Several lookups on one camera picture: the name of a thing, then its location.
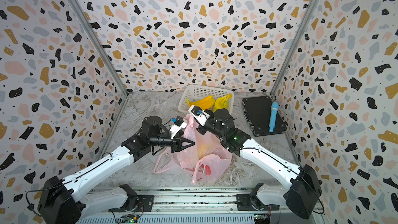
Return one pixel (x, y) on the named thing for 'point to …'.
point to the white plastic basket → (196, 92)
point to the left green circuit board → (129, 219)
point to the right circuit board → (261, 218)
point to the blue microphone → (274, 108)
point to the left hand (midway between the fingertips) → (194, 141)
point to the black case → (257, 111)
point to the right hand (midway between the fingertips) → (193, 113)
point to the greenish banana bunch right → (222, 102)
